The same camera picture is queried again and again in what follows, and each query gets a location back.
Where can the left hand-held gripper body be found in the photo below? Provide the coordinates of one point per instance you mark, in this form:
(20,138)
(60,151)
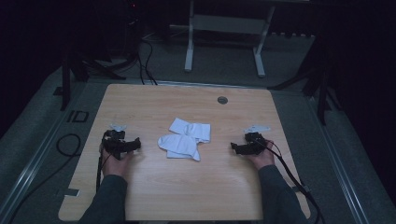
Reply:
(114,143)

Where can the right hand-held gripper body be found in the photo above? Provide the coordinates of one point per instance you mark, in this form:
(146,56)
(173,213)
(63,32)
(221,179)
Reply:
(254,142)

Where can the person's right hand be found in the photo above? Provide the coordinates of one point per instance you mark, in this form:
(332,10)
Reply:
(264,160)

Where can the person's left hand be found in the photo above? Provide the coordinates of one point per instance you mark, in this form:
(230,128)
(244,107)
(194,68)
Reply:
(114,166)

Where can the round grey table grommet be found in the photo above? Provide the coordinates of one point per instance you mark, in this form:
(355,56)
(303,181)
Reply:
(222,100)

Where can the grey tape piece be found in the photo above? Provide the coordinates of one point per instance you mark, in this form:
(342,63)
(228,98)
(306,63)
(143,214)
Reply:
(302,188)

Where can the black tripod stand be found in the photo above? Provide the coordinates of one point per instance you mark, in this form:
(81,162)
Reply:
(77,67)
(317,77)

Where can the metal floor rail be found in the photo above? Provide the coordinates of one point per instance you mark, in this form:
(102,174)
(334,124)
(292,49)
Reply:
(28,174)
(341,174)

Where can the white metal table frame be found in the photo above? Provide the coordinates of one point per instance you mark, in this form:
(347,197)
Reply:
(224,24)

